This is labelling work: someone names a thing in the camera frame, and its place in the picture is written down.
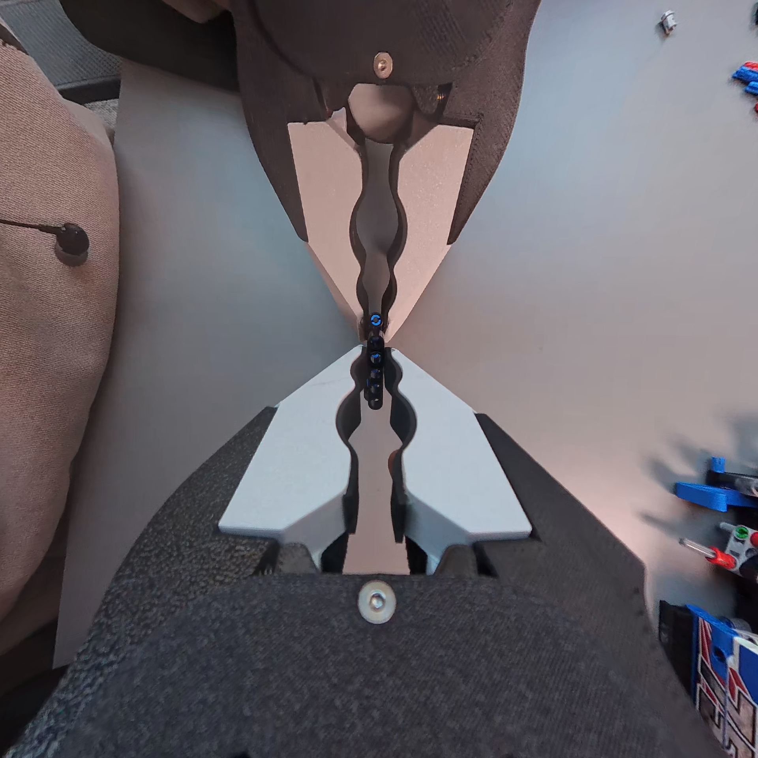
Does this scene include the pile of small plastic pins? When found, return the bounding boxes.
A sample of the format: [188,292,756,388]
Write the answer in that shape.
[731,59,758,114]

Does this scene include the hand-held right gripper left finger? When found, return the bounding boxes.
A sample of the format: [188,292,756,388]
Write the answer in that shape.
[218,346,363,561]

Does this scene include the grey desk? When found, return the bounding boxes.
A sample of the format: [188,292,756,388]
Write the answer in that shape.
[53,0,758,670]

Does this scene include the partly built toy brick car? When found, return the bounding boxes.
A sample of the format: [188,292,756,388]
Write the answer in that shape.
[657,455,758,758]

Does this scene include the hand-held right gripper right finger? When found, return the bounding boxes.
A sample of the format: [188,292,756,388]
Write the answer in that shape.
[388,348,533,561]

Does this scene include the black sweatshirt drawstring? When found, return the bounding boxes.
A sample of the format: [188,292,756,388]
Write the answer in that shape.
[0,218,91,259]

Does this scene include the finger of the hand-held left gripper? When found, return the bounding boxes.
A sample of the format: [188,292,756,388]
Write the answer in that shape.
[287,114,369,342]
[384,124,476,342]

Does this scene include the black five hole beam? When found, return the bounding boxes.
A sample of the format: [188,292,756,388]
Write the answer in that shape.
[361,313,388,411]

